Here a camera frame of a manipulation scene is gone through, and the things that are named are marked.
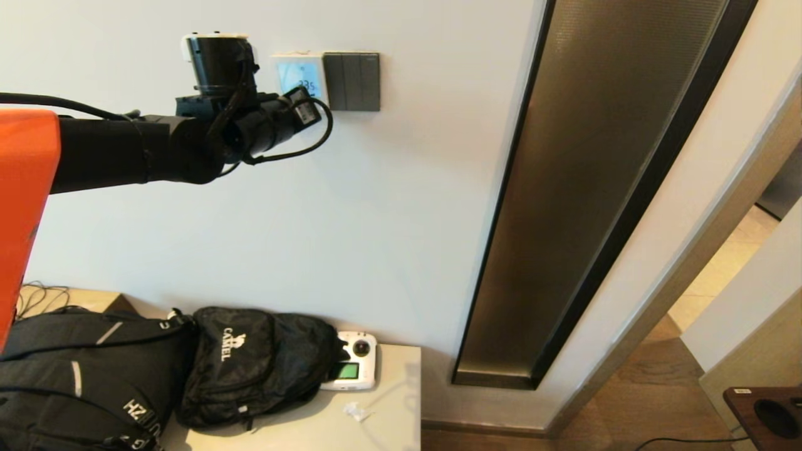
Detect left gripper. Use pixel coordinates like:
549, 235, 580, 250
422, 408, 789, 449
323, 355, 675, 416
187, 35, 259, 96

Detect white thermostat control panel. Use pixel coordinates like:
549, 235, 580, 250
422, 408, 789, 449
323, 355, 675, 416
271, 52, 328, 105

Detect small black bag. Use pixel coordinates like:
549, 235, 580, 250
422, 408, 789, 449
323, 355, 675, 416
175, 306, 350, 432

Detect white handheld controller with screen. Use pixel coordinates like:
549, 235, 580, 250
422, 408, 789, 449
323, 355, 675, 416
319, 331, 378, 393

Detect large black backpack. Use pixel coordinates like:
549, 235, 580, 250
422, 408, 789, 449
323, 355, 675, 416
0, 306, 197, 451

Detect dark wooden table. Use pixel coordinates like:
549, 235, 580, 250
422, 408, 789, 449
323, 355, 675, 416
722, 385, 802, 451

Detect grey wall switch panel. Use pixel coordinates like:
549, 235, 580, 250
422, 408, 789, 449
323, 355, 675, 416
322, 51, 382, 113

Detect thin tangled cables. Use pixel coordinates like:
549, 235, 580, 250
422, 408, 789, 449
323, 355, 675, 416
15, 281, 71, 321

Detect tall dark framed wall panel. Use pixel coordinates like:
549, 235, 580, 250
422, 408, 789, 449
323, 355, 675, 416
452, 0, 759, 390

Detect beige door frame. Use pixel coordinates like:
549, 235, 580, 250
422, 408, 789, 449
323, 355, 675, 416
544, 60, 802, 439

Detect black floor cable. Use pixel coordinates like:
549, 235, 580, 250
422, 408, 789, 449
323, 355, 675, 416
635, 428, 751, 451

